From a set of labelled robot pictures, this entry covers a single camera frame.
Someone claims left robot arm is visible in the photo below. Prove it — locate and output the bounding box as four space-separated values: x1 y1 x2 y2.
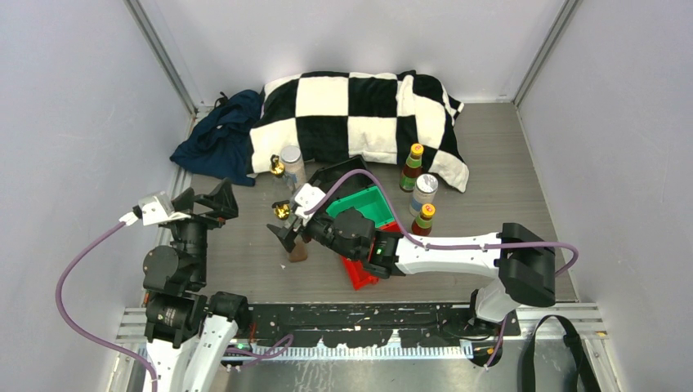
133 179 251 391

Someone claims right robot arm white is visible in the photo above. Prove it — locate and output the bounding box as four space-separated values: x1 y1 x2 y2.
295 207 556 336

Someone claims silver-lid spice jar left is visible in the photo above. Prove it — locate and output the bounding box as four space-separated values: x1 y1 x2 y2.
279 145 306 190

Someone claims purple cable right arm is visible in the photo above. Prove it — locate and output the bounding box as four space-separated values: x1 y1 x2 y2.
314 169 579 369

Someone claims green plastic bin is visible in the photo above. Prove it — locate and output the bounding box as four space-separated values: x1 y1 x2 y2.
326 186 394 228

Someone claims dark blue cloth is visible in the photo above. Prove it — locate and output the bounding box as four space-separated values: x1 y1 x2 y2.
169 90 262 187

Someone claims black plastic bin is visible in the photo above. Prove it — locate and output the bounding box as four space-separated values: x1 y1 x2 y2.
308 155 373 211

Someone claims red plastic bin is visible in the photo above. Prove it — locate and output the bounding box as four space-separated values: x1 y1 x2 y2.
340 221 400 291

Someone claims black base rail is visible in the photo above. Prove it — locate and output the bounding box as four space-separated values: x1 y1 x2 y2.
237 302 500 349

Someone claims black white checkered blanket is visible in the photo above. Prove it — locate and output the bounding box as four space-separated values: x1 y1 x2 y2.
244 70 469 193

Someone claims silver-lid spice jar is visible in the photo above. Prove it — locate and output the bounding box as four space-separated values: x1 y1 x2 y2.
279 145 306 190
409 173 439 216

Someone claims yellow-capped sauce bottle near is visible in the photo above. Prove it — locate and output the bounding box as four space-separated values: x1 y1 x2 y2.
411 203 436 236

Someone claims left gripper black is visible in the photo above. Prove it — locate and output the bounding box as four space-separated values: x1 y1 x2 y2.
169 176 237 283

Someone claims silver-lid spice jar right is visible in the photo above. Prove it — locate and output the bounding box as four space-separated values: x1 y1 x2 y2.
409 173 439 216

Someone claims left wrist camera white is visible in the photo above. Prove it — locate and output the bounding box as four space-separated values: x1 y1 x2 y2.
132 191 191 225

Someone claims yellow-capped sauce bottle far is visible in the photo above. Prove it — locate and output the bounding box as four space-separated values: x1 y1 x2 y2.
399 143 424 193

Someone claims black strap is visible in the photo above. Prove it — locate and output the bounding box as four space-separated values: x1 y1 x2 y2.
521 314 602 392

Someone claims gold-top clear glass bottle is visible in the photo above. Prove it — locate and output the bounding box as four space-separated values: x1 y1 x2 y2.
270 154 295 199

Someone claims gold-top oil bottle brown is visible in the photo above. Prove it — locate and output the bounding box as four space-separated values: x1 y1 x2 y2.
272 200 308 263

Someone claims yellow-capped sauce bottle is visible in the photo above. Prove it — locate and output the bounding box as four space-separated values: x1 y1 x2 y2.
411 203 436 236
399 143 424 193

